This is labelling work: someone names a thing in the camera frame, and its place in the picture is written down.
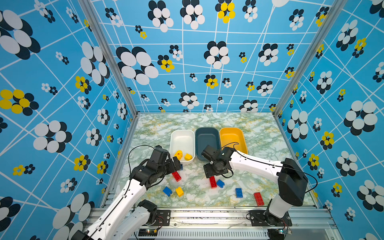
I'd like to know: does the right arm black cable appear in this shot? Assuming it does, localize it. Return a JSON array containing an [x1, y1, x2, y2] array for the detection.
[[221, 142, 319, 194]]

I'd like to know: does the blue lego centre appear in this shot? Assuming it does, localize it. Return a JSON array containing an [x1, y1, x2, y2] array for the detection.
[[216, 180, 225, 189]]

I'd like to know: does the blue lego front left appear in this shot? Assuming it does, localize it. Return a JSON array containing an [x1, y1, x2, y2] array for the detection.
[[163, 187, 173, 197]]

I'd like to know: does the yellow tall lego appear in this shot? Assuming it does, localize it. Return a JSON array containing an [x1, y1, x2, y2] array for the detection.
[[184, 154, 193, 161]]

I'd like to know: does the dark teal plastic bin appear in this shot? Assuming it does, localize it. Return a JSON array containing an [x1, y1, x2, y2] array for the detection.
[[195, 127, 221, 162]]

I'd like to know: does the small red lego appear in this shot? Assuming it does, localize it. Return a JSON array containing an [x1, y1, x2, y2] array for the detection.
[[254, 192, 265, 207]]

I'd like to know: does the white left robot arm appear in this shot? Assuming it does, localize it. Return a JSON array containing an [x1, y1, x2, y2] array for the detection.
[[70, 146, 181, 240]]

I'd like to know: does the aluminium corner post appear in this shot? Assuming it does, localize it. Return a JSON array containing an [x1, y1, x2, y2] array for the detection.
[[79, 0, 138, 119], [273, 0, 348, 119]]

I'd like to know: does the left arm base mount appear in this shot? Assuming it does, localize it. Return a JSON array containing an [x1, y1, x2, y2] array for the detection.
[[145, 210, 171, 227]]

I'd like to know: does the yellow plastic bin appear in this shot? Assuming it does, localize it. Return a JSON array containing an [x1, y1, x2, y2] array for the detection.
[[219, 128, 248, 154]]

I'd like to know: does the blue lego front right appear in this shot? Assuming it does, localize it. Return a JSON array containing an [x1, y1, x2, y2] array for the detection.
[[235, 188, 244, 199]]

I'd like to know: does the white plastic bin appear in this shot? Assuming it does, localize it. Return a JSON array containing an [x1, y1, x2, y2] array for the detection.
[[169, 130, 196, 164]]

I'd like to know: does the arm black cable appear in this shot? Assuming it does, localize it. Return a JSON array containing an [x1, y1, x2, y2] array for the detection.
[[221, 142, 319, 194], [127, 144, 157, 181]]

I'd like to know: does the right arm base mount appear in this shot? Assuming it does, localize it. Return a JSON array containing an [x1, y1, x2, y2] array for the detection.
[[247, 210, 292, 227]]

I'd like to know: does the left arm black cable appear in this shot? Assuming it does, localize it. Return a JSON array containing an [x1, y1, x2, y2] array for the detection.
[[127, 144, 157, 181]]

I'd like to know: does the yellow lego front left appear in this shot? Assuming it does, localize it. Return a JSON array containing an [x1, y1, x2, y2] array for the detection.
[[175, 187, 184, 197]]

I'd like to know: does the aluminium corner post right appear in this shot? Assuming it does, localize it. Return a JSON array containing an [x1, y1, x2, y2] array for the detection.
[[273, 0, 348, 119]]

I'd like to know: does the yellow round lego piece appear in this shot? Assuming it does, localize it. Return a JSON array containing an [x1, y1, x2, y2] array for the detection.
[[174, 150, 183, 161]]

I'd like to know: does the aluminium corner post left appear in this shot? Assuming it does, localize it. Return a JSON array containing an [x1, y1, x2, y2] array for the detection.
[[79, 0, 138, 119]]

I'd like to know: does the aluminium front rail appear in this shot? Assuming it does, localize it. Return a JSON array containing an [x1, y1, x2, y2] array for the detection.
[[80, 206, 343, 240]]

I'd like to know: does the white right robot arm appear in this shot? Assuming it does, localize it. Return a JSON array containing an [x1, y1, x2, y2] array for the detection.
[[201, 145, 308, 225]]

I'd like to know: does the red long lego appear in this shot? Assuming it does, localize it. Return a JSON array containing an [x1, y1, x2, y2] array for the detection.
[[209, 176, 217, 189], [172, 171, 182, 182]]

